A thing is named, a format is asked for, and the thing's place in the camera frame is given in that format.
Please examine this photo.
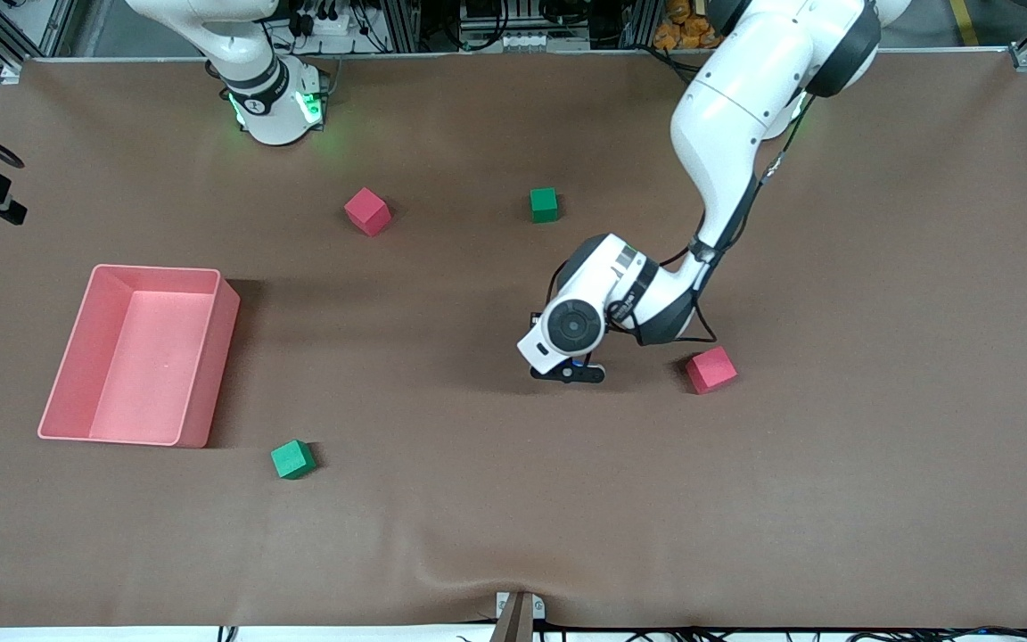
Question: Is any white terminal block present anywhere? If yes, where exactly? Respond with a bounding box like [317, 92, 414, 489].
[499, 33, 592, 54]

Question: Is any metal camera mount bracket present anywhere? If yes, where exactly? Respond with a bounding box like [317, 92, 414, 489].
[489, 591, 546, 642]

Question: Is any white power strip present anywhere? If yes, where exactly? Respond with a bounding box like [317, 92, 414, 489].
[292, 7, 356, 38]

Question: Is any bag of orange objects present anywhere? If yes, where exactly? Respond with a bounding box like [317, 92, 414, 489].
[653, 0, 728, 51]

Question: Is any pink plastic bin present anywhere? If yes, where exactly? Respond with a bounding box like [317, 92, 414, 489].
[37, 264, 242, 449]

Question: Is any red foam cube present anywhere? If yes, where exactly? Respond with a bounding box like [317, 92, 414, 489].
[685, 346, 738, 395]
[343, 187, 392, 238]

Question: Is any brown table mat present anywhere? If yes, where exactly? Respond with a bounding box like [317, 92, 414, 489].
[0, 49, 1027, 630]

